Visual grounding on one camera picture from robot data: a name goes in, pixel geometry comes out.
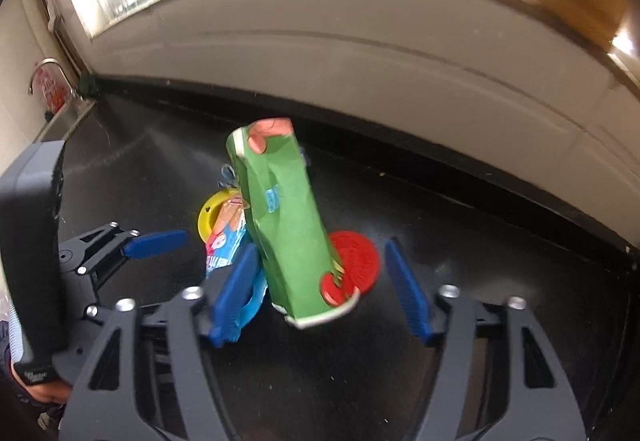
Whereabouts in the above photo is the person's left hand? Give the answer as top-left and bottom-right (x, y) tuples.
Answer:
(17, 378), (69, 407)

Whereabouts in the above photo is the green paper canister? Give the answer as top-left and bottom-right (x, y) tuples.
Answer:
(225, 118), (362, 331)

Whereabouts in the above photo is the person's left forearm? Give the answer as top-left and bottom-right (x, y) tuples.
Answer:
(0, 298), (63, 437)

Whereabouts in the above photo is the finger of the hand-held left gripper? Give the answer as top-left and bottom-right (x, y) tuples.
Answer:
(59, 221), (191, 278)
(75, 271), (143, 324)

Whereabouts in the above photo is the steel sink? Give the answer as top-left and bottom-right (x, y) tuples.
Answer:
(31, 97), (97, 145)

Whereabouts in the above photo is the dark green cloth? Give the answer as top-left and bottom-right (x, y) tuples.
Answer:
(76, 75), (99, 100)

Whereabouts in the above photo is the white wall pipe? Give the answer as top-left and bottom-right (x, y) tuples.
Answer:
(29, 0), (77, 72)

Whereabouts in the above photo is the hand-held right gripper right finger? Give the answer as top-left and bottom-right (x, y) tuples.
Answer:
(385, 237), (587, 441)

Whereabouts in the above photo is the red plastic lid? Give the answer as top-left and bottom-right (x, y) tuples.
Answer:
(327, 230), (381, 295)

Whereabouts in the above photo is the chrome faucet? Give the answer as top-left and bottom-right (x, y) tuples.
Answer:
(28, 58), (77, 100)

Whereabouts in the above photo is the blue snack wrapper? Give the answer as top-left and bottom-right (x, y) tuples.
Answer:
(204, 197), (268, 329)

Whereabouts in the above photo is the red and white pouch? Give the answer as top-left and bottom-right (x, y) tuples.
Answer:
(34, 65), (69, 115)

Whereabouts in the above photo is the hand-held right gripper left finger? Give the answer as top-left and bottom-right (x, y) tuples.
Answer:
(59, 243), (263, 441)

